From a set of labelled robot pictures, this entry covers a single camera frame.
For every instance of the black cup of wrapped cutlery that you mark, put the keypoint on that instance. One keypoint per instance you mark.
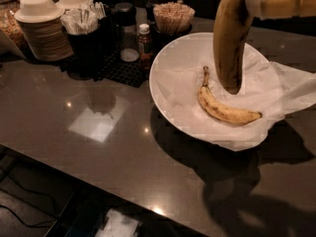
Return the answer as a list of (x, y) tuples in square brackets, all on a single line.
[(82, 27)]

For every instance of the granola container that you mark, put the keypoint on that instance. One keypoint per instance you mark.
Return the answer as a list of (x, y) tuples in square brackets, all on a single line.
[(11, 36)]

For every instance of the glass sugar shaker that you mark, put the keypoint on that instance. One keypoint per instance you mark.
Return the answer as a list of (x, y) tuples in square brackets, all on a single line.
[(125, 21)]

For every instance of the front stack of paper bowls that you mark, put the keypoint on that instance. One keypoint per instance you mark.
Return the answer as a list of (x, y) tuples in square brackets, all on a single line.
[(40, 23)]

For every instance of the black rubber mat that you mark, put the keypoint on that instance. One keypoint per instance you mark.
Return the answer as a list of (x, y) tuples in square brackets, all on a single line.
[(128, 73)]

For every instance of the white bowl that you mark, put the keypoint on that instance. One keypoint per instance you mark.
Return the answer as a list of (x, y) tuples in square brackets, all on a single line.
[(176, 75)]

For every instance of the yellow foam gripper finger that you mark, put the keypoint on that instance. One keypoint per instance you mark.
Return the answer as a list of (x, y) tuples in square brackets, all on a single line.
[(281, 9)]

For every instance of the spotted banana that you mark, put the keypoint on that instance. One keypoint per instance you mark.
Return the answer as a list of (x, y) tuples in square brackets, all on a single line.
[(231, 26), (220, 111)]

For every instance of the white paper on floor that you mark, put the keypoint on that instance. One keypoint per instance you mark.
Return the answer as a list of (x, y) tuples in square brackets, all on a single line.
[(118, 224)]

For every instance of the small sauce bottle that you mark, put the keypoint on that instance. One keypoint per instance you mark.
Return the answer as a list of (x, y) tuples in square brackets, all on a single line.
[(145, 46)]

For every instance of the white paper liner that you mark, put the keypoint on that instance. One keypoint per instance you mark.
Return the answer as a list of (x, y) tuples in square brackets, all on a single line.
[(298, 93)]

